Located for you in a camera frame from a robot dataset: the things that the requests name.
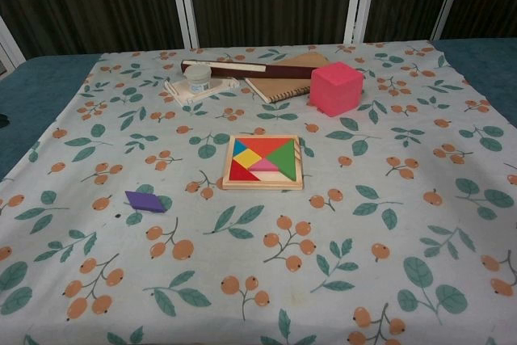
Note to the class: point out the wooden tangram tray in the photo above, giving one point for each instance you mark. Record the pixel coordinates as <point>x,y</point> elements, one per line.
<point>242,185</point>

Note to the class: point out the pink cube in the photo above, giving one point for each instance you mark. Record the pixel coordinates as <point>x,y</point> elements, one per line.
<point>335,90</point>

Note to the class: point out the white plastic holder tray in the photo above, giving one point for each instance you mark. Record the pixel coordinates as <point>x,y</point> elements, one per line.
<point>182,94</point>

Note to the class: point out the brown spiral notebook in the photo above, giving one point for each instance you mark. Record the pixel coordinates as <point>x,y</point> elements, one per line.
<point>278,85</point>

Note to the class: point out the yellow square tangram piece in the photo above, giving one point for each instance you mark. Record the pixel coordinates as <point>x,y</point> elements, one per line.
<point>247,158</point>

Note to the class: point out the red triangle tangram piece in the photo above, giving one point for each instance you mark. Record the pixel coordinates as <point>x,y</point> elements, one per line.
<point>238,173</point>

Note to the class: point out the small white jar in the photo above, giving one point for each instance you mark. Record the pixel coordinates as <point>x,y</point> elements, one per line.
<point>196,78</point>

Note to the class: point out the orange large triangle piece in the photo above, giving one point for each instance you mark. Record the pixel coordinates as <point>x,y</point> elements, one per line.
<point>264,145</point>

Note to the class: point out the blue small triangle piece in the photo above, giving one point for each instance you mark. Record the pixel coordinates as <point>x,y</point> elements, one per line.
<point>240,147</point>

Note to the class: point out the floral patterned tablecloth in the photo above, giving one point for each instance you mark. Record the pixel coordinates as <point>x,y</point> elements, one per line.
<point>258,264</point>

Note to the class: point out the green large triangle piece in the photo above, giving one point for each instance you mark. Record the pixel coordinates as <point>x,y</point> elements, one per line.
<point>284,161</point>

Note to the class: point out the long dark red box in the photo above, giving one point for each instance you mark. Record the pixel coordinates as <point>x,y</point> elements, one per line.
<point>291,71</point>

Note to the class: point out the pink triangular block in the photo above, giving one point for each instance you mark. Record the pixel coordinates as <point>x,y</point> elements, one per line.
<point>264,165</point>

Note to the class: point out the purple parallelogram tangram piece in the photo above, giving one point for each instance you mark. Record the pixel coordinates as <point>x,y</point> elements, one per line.
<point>145,200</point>

